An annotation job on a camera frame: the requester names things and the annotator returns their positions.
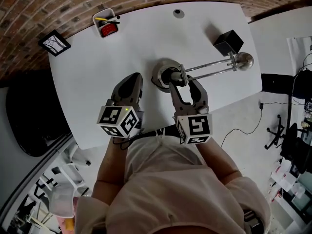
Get black cable with adapter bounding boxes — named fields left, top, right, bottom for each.
left=220, top=101, right=265, bottom=149

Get white organizer box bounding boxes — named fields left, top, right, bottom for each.
left=92, top=8, right=121, bottom=39

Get white desk with drawers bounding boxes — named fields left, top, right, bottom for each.
left=48, top=0, right=263, bottom=150

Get black office chair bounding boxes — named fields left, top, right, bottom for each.
left=279, top=122, right=312, bottom=175

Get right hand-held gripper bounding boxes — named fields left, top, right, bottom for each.
left=169, top=78, right=213, bottom=145

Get black picture frame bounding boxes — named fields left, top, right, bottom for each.
left=38, top=29, right=72, bottom=58

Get person's left forearm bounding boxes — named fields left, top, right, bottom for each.
left=92, top=136, right=130, bottom=201

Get black waist strap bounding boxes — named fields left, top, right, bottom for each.
left=243, top=210, right=264, bottom=234

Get black cube pen holder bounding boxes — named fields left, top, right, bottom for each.
left=213, top=29, right=245, bottom=57

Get black round chair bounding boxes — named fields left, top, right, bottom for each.
left=6, top=83, right=74, bottom=158

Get person's white shirt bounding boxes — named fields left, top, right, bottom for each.
left=74, top=130, right=272, bottom=234

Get white office chair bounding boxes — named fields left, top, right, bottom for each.
left=47, top=142, right=92, bottom=219

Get silver desk lamp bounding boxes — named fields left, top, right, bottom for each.
left=151, top=52, right=255, bottom=95

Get person's right forearm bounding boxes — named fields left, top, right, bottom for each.
left=196, top=139, right=242, bottom=186

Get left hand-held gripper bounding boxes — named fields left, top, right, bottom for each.
left=97, top=72, right=146, bottom=139

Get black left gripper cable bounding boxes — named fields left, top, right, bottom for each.
left=113, top=128, right=159, bottom=151

